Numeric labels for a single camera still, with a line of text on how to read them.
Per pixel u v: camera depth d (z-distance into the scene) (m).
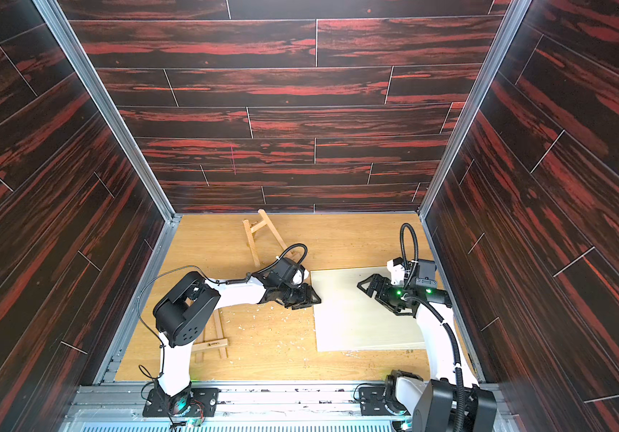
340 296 0.91
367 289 0.72
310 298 0.86
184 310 0.52
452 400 0.39
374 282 0.72
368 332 0.90
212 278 0.57
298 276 0.80
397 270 0.75
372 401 0.74
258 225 0.89
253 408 0.74
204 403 0.73
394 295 0.69
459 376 0.40
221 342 0.81
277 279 0.77
